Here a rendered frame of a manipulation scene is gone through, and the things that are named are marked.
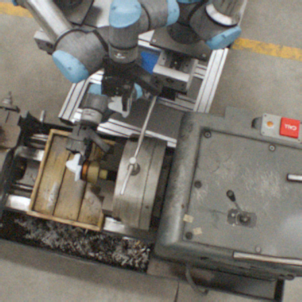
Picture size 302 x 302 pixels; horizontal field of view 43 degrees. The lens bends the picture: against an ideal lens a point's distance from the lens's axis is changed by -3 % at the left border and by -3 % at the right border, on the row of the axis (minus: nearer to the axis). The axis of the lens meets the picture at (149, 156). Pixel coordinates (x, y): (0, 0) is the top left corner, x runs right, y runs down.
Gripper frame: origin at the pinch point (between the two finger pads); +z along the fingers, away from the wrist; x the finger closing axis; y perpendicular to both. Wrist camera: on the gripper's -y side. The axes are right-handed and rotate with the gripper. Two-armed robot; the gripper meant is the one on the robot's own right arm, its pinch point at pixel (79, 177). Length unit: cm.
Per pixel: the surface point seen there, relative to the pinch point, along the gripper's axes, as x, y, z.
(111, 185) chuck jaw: 2.8, -12.2, 0.6
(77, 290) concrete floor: -108, 9, 45
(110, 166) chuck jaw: 4.5, -10.3, -5.5
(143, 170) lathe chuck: 15.5, -22.6, -3.6
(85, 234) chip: -53, 2, 15
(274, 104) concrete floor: -108, -87, -101
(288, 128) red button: 18, -64, -26
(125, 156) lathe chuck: 15.2, -16.1, -6.8
